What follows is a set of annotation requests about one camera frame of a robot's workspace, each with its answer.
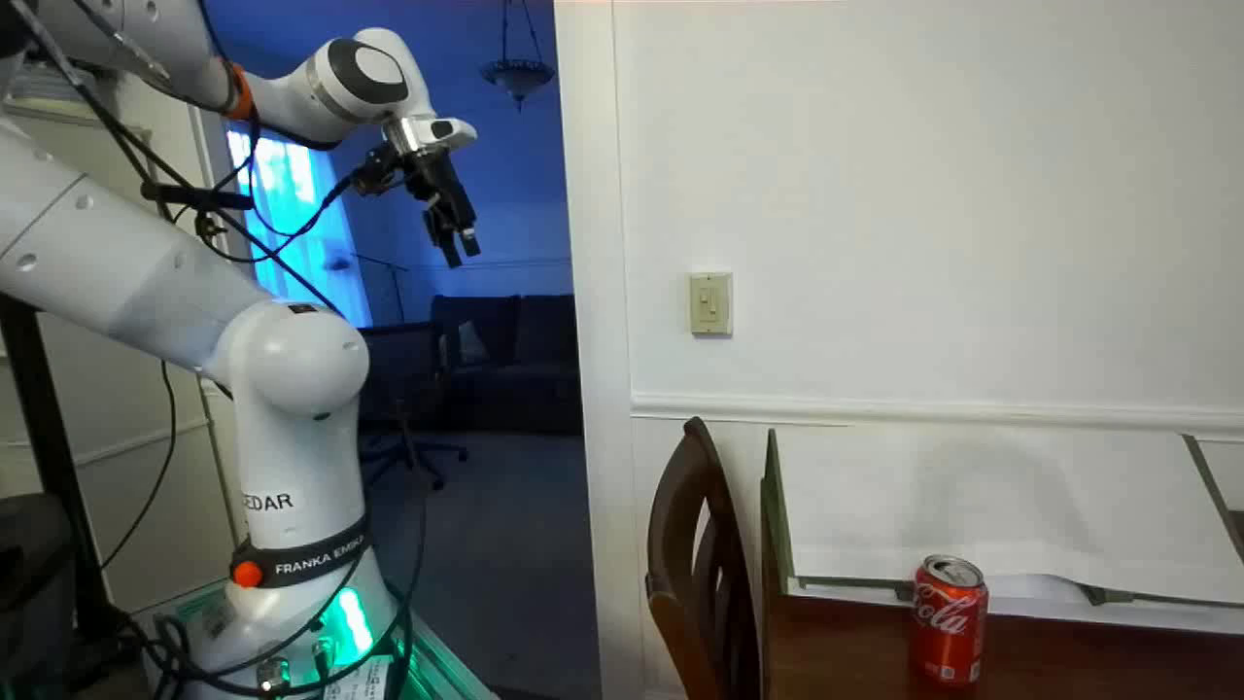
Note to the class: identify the beige light switch plate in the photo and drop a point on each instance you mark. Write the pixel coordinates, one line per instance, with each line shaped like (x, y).
(708, 303)

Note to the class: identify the black stand pole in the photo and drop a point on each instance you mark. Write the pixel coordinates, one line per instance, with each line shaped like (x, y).
(43, 453)

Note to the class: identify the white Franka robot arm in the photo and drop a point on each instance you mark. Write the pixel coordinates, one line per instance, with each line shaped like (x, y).
(131, 273)

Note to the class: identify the bright window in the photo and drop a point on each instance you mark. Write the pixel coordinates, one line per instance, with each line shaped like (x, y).
(295, 208)

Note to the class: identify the dark sofa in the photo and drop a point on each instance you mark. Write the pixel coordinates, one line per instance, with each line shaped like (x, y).
(519, 361)

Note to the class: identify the dark wooden chair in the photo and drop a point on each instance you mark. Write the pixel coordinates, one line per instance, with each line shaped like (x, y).
(686, 544)

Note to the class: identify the black office chair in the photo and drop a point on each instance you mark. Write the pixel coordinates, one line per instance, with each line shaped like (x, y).
(402, 390)

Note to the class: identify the brown wooden edge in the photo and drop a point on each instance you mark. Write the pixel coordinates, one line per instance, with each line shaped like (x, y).
(843, 662)

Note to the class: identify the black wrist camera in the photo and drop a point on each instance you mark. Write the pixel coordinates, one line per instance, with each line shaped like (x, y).
(378, 169)

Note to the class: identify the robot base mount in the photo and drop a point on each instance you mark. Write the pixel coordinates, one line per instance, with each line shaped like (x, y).
(374, 654)

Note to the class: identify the hanging ceiling lamp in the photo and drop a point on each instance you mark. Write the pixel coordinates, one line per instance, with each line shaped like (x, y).
(519, 70)

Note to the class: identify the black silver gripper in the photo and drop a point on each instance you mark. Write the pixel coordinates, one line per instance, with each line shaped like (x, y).
(435, 140)

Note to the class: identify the red Coca-Cola can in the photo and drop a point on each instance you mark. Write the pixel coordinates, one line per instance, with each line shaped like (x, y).
(950, 622)

